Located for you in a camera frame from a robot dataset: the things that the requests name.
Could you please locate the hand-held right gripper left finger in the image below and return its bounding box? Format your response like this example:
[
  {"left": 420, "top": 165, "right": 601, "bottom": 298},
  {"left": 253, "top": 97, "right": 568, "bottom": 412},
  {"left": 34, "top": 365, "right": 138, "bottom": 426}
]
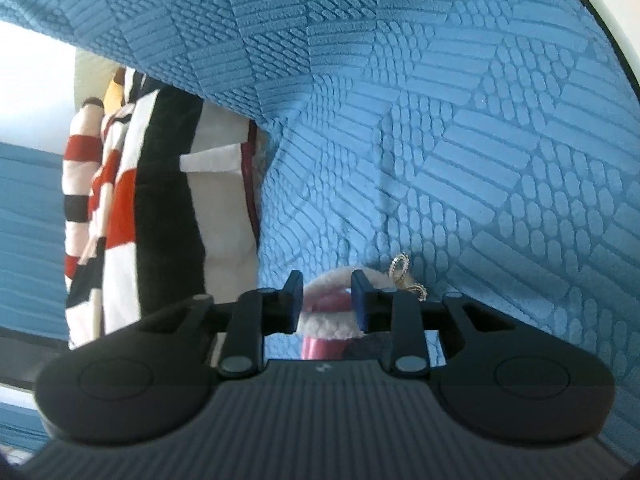
[{"left": 135, "top": 270, "right": 305, "bottom": 379}]

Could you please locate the striped red black white blanket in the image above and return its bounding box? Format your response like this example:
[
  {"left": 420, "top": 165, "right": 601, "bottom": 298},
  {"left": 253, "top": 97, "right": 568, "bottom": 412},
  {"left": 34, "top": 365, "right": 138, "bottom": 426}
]
[{"left": 64, "top": 67, "right": 261, "bottom": 351}]

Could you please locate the white fluffy scrunchie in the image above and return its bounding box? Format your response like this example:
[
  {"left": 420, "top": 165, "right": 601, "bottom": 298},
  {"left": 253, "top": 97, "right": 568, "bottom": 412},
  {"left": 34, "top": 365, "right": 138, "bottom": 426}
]
[{"left": 298, "top": 265, "right": 401, "bottom": 342}]

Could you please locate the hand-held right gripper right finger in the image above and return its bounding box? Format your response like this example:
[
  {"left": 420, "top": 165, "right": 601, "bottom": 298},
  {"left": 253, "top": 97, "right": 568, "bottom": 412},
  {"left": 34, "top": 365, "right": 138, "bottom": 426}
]
[{"left": 350, "top": 269, "right": 516, "bottom": 379}]

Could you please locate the long pink box lid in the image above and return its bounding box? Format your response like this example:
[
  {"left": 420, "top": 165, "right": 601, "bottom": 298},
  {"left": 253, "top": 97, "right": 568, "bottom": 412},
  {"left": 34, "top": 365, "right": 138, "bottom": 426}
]
[{"left": 300, "top": 294, "right": 351, "bottom": 362}]

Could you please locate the blue textured fabric chair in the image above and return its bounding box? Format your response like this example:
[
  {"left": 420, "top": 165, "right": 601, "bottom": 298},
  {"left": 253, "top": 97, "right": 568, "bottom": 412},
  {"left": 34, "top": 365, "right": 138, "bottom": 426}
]
[{"left": 0, "top": 0, "right": 640, "bottom": 361}]

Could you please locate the striped plush toy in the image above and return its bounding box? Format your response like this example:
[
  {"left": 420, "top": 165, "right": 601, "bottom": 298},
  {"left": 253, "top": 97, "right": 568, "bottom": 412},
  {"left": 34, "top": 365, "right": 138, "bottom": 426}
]
[{"left": 62, "top": 97, "right": 108, "bottom": 281}]

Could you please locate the blue curtain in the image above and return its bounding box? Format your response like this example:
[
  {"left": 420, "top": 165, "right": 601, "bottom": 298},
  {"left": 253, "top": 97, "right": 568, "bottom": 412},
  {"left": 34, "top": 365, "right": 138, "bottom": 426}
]
[{"left": 0, "top": 141, "right": 72, "bottom": 461}]

